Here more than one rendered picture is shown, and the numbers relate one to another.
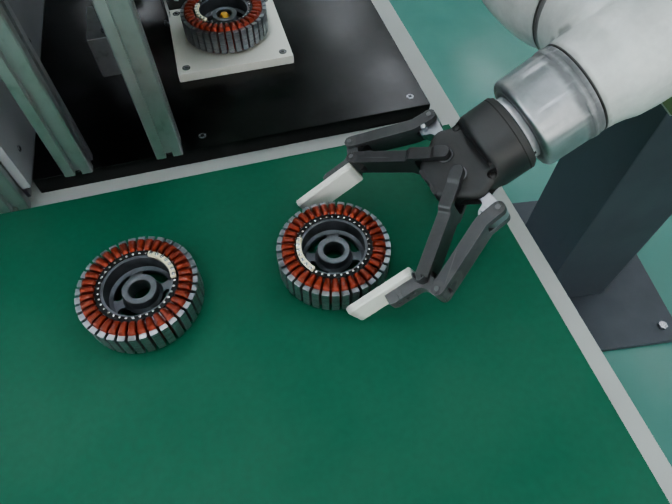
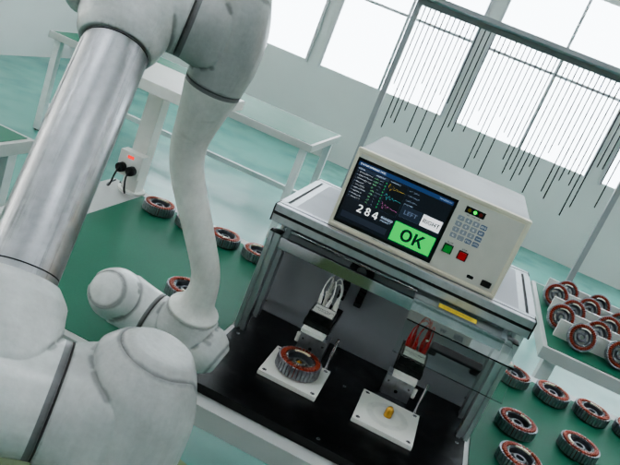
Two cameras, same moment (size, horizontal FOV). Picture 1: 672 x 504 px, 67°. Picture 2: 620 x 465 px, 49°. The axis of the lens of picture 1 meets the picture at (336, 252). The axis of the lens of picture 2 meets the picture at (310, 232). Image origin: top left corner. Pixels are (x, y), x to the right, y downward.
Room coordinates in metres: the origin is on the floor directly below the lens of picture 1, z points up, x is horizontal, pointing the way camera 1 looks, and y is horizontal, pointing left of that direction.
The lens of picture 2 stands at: (1.17, -1.21, 1.58)
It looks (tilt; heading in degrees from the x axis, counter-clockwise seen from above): 17 degrees down; 115
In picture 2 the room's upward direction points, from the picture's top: 22 degrees clockwise
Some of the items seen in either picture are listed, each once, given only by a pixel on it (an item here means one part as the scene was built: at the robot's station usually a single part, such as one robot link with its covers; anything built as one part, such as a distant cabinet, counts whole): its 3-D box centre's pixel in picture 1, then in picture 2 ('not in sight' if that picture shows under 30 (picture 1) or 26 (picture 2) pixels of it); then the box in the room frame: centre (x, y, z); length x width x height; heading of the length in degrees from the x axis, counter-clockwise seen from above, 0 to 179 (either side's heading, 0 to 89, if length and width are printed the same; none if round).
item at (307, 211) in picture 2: not in sight; (410, 247); (0.67, 0.49, 1.09); 0.68 x 0.44 x 0.05; 16
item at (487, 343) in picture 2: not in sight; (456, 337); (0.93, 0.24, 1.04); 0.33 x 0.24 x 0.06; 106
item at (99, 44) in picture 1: (114, 38); (313, 342); (0.60, 0.29, 0.80); 0.07 x 0.05 x 0.06; 16
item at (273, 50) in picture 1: (228, 35); (294, 372); (0.64, 0.15, 0.78); 0.15 x 0.15 x 0.01; 16
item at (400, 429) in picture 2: not in sight; (386, 418); (0.87, 0.21, 0.78); 0.15 x 0.15 x 0.01; 16
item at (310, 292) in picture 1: (333, 253); not in sight; (0.28, 0.00, 0.77); 0.11 x 0.11 x 0.04
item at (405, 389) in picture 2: not in sight; (398, 385); (0.83, 0.35, 0.80); 0.07 x 0.05 x 0.06; 16
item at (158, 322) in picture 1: (141, 292); (185, 291); (0.24, 0.18, 0.77); 0.11 x 0.11 x 0.04
